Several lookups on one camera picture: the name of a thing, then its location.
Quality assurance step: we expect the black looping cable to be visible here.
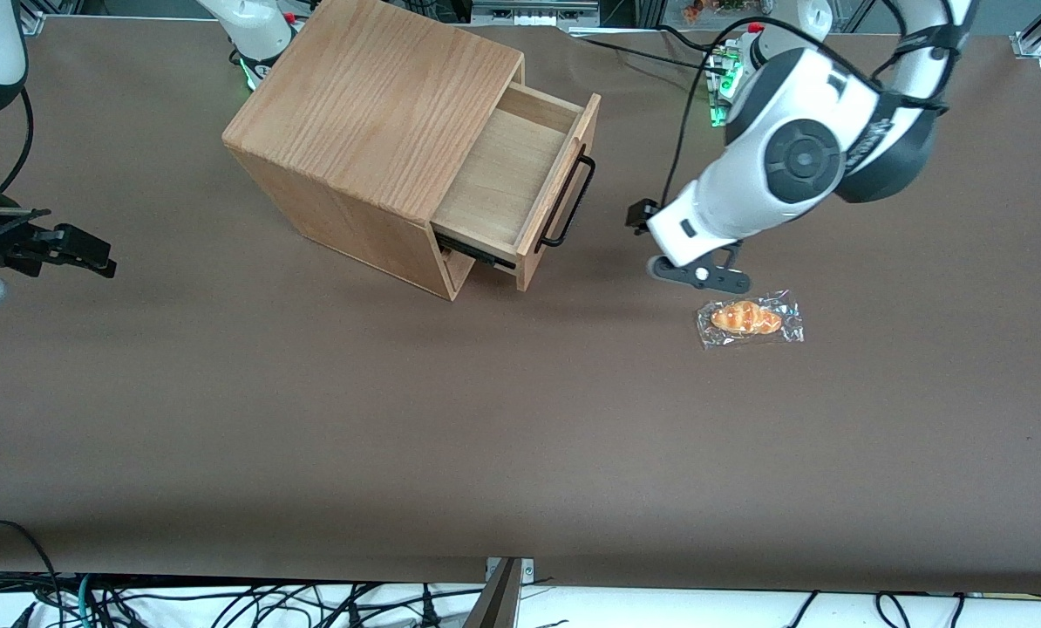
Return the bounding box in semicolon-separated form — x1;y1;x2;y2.
0;521;64;628

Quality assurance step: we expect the black metal drawer handle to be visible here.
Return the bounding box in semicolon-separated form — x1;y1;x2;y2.
534;150;597;249

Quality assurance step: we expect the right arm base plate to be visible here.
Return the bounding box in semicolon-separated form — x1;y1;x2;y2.
235;51;269;92

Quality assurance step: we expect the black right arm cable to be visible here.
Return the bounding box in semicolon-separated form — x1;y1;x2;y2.
0;85;35;195

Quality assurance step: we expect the brown table cover sheet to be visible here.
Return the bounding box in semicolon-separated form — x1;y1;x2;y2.
0;16;1041;596

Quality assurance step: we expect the wooden drawer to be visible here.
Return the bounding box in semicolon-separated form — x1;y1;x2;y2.
431;83;602;293

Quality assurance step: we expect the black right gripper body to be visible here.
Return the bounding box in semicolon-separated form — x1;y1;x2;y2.
0;209;42;278

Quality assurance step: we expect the black cable on table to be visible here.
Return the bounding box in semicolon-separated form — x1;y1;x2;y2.
573;24;722;71

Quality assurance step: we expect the wooden drawer cabinet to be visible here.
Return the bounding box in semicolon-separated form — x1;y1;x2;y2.
221;0;526;302

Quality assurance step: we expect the silver rail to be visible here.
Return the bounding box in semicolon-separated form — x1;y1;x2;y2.
471;0;604;29

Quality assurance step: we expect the plastic-wrapped bread roll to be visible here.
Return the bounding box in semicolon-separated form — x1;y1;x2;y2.
695;290;806;352

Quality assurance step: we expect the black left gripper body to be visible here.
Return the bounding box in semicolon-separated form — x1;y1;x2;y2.
625;199;663;235

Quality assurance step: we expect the metal frame bracket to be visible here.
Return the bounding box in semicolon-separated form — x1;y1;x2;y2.
468;556;536;628

